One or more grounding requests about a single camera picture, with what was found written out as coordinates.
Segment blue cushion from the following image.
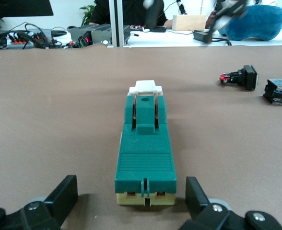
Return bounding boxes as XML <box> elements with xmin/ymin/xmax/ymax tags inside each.
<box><xmin>217</xmin><ymin>4</ymin><xmax>282</xmax><ymax>42</ymax></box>

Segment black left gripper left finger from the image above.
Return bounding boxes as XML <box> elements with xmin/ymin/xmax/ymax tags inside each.
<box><xmin>0</xmin><ymin>174</ymin><xmax>79</xmax><ymax>230</ymax></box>

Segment green push button switch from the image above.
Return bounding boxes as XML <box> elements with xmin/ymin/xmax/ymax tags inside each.
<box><xmin>262</xmin><ymin>78</ymin><xmax>282</xmax><ymax>106</ymax></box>

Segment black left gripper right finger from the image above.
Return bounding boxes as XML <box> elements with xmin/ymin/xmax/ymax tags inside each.
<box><xmin>179</xmin><ymin>176</ymin><xmax>282</xmax><ymax>230</ymax></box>

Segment light wooden box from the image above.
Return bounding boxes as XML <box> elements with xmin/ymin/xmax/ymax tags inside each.
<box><xmin>172</xmin><ymin>14</ymin><xmax>209</xmax><ymax>32</ymax></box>

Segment green load switch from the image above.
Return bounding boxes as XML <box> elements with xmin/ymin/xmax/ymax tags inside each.
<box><xmin>114</xmin><ymin>80</ymin><xmax>177</xmax><ymax>207</ymax></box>

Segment person in black shirt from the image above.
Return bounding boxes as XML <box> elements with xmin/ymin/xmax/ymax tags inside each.
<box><xmin>90</xmin><ymin>0</ymin><xmax>168</xmax><ymax>27</ymax></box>

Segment green potted plant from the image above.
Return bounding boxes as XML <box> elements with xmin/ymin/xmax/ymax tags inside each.
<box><xmin>79</xmin><ymin>4</ymin><xmax>96</xmax><ymax>26</ymax></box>

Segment grey electronics box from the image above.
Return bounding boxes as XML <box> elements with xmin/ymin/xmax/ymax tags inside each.
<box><xmin>70</xmin><ymin>23</ymin><xmax>131</xmax><ymax>46</ymax></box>

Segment grey terminal block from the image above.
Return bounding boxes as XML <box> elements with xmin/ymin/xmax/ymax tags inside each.
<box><xmin>6</xmin><ymin>37</ymin><xmax>36</xmax><ymax>48</ymax></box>

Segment black cable bundle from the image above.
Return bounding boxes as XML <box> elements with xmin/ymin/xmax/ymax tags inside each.
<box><xmin>0</xmin><ymin>22</ymin><xmax>70</xmax><ymax>50</ymax></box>

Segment black computer monitor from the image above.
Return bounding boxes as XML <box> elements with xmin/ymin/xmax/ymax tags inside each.
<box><xmin>0</xmin><ymin>0</ymin><xmax>54</xmax><ymax>18</ymax></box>

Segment black power adapter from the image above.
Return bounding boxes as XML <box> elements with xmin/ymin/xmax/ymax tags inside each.
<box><xmin>193</xmin><ymin>29</ymin><xmax>214</xmax><ymax>43</ymax></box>

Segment aluminium camera post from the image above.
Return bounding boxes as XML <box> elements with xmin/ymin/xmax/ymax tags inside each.
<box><xmin>106</xmin><ymin>0</ymin><xmax>130</xmax><ymax>49</ymax></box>

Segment black square button switch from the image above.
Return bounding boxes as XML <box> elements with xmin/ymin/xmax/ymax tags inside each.
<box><xmin>219</xmin><ymin>64</ymin><xmax>259</xmax><ymax>92</ymax></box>

